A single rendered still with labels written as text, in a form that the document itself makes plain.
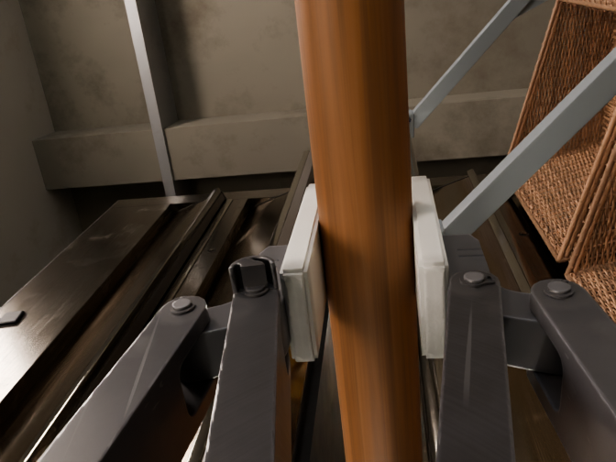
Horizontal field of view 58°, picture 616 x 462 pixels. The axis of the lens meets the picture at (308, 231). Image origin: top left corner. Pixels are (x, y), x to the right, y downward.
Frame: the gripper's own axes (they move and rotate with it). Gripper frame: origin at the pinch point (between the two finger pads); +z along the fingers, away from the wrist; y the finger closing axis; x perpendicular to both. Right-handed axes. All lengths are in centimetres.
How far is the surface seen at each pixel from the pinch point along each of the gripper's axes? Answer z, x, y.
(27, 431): 48, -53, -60
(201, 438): 31, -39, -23
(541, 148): 34.4, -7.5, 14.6
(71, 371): 63, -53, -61
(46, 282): 97, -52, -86
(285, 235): 85, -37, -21
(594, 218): 84, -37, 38
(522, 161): 34.4, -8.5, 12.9
